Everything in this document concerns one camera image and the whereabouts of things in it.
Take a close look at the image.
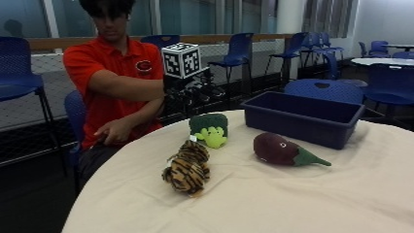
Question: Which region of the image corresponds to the wooden rail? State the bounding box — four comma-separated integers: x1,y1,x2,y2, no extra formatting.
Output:
24,33,296,51

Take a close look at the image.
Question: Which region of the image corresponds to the grey curtain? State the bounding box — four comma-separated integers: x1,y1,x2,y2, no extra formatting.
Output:
301,0,356,39

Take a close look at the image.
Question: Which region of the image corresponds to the cream tablecloth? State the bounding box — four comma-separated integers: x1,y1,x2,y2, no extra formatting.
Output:
62,109,414,233

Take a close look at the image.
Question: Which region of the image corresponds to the purple eggplant soft toy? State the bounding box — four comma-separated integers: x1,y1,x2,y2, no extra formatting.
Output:
253,131,333,168

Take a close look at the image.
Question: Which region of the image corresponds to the striped tiger soft toy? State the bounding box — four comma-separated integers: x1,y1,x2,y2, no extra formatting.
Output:
162,139,212,198

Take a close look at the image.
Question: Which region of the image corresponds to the green broccoli soft toy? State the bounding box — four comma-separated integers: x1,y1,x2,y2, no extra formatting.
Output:
188,113,231,150

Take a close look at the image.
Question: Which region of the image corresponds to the white column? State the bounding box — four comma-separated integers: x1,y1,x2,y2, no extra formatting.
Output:
276,0,307,35

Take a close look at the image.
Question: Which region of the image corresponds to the white round table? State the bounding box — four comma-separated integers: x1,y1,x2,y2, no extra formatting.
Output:
381,44,414,52
349,56,414,68

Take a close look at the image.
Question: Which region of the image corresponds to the white cube with black markers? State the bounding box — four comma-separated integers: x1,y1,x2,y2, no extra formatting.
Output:
162,42,204,80

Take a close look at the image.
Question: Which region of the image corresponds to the blue chair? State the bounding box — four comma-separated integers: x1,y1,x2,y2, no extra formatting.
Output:
207,32,256,110
0,36,64,159
140,34,183,50
283,79,367,106
64,89,88,195
392,50,414,60
300,31,347,81
264,31,311,83
361,62,414,122
357,40,392,59

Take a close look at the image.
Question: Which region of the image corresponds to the the person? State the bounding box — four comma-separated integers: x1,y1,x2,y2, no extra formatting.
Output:
63,0,167,190

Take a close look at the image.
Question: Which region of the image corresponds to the blue plastic bin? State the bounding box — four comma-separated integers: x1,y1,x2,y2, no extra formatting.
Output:
240,90,367,150

